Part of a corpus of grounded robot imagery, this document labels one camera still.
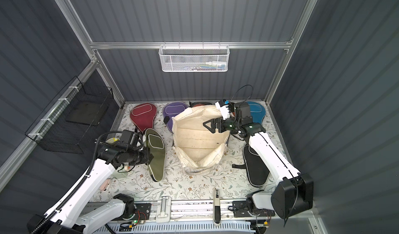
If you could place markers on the olive green paddle case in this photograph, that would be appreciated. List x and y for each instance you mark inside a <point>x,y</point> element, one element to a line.
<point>157,148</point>

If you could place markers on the black paddle case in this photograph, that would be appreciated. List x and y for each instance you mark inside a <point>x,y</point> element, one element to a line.
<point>257,172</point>

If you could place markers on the red ping pong paddle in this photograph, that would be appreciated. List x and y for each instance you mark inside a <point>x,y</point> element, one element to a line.
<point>196,104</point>

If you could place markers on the black white handheld device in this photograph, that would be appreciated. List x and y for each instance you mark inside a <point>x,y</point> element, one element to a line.
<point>216,207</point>

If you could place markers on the cream canvas tote bag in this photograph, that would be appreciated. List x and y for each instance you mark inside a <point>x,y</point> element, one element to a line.
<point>197,148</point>

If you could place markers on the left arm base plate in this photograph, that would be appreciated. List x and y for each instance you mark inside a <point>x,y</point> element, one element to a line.
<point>142,212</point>

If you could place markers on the pink item by rail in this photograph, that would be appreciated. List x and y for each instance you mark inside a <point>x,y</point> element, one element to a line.
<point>104,186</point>

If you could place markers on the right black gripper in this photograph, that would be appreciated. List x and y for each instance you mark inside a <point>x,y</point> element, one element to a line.
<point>220,125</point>

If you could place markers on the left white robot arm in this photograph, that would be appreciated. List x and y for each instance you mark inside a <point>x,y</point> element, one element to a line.
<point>66,217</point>

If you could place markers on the black wire side basket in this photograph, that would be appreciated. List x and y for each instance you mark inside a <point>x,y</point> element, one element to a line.
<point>74,124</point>

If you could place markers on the maroon red paddle case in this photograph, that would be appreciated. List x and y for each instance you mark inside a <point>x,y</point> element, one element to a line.
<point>143,116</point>

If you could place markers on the blue paddle case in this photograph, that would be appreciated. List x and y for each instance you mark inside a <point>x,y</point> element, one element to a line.
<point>257,111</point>

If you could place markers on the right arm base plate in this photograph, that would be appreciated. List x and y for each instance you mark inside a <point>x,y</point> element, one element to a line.
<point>245,209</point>

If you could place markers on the white vented floor panel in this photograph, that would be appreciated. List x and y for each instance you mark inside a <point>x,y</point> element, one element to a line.
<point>183,227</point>

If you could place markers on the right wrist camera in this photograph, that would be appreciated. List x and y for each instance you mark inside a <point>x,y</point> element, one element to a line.
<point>224,107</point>

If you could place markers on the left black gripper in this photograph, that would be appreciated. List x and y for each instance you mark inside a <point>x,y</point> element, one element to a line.
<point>146,154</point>

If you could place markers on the white bracket on rail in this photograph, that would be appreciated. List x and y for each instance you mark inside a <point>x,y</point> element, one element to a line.
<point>163,213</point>

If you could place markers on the cup with yellow item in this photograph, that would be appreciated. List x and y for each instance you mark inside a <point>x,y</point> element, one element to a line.
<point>112,140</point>

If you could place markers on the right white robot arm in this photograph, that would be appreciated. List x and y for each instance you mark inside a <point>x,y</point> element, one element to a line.
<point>293,193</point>

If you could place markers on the purple pouch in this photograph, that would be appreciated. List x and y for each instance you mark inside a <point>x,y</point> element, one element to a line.
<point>171,110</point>

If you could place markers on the white wire wall basket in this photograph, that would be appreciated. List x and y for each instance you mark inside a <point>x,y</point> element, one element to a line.
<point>186,59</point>

